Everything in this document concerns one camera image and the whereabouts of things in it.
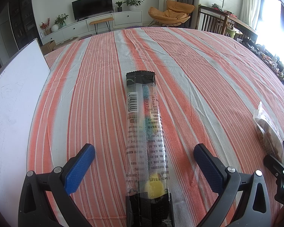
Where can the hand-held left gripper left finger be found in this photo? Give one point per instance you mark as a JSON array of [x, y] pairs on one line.
[[79, 169]]

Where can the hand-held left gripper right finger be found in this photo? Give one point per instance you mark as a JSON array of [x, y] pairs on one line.
[[208, 167]]

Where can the clear bag of tan biscuits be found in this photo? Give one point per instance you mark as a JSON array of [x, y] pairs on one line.
[[267, 134]]

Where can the long clear candy packet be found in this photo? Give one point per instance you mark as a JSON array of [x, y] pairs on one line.
[[142, 134]]

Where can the white board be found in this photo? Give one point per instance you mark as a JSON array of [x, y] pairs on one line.
[[14, 111]]

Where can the orange striped tablecloth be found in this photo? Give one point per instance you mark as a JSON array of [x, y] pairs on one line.
[[191, 87]]

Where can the brown cardboard box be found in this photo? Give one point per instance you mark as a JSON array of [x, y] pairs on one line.
[[48, 47]]

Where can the window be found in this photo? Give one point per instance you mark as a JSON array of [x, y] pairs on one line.
[[274, 16]]

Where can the red flower arrangement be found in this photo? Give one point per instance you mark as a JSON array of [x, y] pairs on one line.
[[45, 26]]

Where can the potted plant with white vase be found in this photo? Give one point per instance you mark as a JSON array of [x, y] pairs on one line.
[[60, 21]]

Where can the white curtain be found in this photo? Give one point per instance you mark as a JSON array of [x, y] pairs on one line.
[[249, 2]]

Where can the wooden bench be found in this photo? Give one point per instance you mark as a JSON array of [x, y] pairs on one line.
[[101, 20]]

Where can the purple floor mat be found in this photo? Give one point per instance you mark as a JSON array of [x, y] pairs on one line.
[[132, 26]]

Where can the dark display cabinet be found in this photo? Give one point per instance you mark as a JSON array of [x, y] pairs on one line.
[[21, 21]]

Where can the orange lounge chair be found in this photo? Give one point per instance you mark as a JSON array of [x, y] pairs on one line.
[[168, 14]]

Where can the white TV cabinet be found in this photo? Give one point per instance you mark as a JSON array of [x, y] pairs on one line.
[[127, 17]]

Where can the black television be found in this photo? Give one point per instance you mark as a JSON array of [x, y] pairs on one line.
[[92, 6]]

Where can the small potted plant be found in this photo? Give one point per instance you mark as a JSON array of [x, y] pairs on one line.
[[119, 6]]

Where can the large potted plant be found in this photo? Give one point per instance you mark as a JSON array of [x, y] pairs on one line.
[[132, 2]]

